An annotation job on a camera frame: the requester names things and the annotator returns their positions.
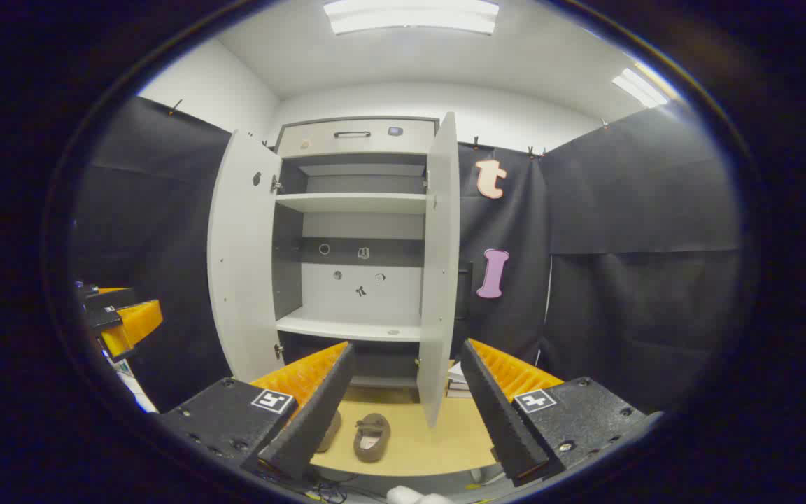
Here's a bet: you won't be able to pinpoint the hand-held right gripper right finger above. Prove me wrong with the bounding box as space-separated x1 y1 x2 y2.
459 338 663 487

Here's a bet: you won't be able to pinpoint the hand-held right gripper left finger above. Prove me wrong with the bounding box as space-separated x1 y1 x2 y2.
158 341 356 484

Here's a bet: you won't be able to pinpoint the brown fuzzy shoe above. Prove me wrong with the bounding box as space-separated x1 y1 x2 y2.
316 409 342 454
353 413 391 463

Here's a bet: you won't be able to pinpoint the white cabinet door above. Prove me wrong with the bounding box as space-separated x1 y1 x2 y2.
207 129 285 384
417 112 461 429

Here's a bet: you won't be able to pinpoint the white shoe cabinet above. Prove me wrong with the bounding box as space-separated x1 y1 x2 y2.
270 115 442 389

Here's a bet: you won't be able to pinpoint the beige cabinet drawer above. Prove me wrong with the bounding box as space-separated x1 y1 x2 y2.
277 118 439 158

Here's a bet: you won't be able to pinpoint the black metal rack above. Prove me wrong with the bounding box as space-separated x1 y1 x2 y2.
455 261 475 321

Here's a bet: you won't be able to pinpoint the black backdrop cloth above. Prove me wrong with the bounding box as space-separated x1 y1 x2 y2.
71 94 743 414

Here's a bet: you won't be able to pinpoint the narrow ceiling light panel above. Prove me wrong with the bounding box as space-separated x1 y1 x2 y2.
611 66 670 109

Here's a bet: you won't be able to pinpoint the large ceiling light panel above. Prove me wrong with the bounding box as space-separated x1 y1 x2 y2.
323 0 500 36

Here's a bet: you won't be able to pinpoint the tangled cables under table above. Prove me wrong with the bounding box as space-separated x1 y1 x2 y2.
263 465 376 504

